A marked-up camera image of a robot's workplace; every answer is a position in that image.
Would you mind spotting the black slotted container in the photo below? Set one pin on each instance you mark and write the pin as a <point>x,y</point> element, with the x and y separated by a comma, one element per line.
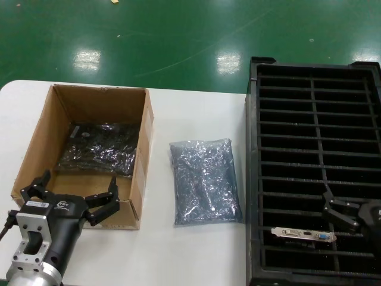
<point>253,149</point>

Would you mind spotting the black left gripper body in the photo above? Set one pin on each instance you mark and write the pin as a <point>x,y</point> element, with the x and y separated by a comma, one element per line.
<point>67,220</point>

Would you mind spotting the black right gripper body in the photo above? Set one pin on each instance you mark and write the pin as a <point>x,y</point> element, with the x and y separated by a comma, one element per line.
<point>372,217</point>

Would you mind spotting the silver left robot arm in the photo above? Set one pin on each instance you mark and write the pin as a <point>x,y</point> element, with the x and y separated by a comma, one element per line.
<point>32,278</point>

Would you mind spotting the graphics card with metal bracket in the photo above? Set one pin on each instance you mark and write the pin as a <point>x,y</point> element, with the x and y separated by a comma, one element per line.
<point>297,232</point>

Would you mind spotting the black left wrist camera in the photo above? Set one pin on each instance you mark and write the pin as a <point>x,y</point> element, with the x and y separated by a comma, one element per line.
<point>37,207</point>

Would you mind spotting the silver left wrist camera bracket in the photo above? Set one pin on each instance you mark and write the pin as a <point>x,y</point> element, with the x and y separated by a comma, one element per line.
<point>29,226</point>

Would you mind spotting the bagged graphics card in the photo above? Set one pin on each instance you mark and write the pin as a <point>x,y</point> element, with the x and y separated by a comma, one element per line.
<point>104,155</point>

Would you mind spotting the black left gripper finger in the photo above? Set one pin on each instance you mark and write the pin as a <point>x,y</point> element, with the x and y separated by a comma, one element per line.
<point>104,205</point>
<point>37,187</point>

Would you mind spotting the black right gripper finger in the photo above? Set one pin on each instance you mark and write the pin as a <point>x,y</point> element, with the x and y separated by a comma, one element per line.
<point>342,216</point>

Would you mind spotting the brown cardboard box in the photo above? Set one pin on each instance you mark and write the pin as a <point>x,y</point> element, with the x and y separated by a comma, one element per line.
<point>89,98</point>

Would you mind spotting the grey antistatic bubble bag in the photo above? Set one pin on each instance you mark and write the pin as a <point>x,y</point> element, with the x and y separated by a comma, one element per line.
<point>205,184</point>

